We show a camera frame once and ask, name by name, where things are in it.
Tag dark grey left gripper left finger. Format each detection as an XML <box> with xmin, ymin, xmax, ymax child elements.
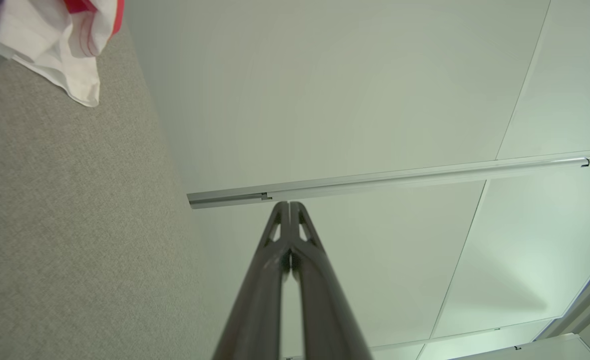
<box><xmin>212</xmin><ymin>201</ymin><xmax>291</xmax><ymax>360</ymax></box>

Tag red basketball jersey white sleeves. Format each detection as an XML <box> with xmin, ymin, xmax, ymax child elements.
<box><xmin>0</xmin><ymin>0</ymin><xmax>125</xmax><ymax>108</ymax></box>

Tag grey metal frame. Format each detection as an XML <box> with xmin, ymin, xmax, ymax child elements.
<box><xmin>535</xmin><ymin>245</ymin><xmax>590</xmax><ymax>341</ymax></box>

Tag grey fabric sofa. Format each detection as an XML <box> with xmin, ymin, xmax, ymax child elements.
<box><xmin>0</xmin><ymin>0</ymin><xmax>228</xmax><ymax>360</ymax></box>

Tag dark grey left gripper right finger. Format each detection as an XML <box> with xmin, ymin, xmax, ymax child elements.
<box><xmin>290</xmin><ymin>202</ymin><xmax>373</xmax><ymax>360</ymax></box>

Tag aluminium wall rail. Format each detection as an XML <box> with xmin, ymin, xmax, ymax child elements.
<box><xmin>187</xmin><ymin>149</ymin><xmax>590</xmax><ymax>210</ymax></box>

